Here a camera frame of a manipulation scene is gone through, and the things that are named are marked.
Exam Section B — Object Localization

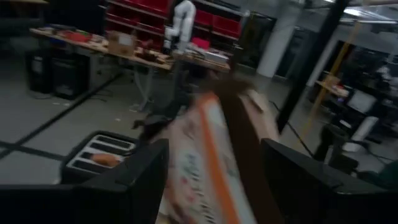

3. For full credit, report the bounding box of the black computer tower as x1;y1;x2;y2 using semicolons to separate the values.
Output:
50;52;91;101

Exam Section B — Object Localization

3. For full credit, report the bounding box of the pumpkin O's cereal box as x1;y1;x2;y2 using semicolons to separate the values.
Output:
154;79;281;224

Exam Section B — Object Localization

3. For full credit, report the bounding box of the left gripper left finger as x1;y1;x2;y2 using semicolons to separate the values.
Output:
0;138;170;224

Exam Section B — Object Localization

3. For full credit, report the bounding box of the wooden workbench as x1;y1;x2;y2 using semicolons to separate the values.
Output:
29;26;231;74

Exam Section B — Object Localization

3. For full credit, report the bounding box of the cardboard box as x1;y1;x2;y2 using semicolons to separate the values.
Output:
107;30;138;57

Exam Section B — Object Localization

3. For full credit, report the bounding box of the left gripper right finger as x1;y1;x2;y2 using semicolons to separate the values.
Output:
261;138;398;224

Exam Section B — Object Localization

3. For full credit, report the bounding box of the slice of toast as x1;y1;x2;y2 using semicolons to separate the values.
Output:
90;152;121;167

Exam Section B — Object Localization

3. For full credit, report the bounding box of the red bin shelf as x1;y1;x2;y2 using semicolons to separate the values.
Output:
104;0;244;51

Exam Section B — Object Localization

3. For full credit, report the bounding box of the black pillar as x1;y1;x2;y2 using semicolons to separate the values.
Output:
275;0;350;133

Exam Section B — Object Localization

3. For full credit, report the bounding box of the black four-slot toaster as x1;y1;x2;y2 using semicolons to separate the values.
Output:
60;130;140;185

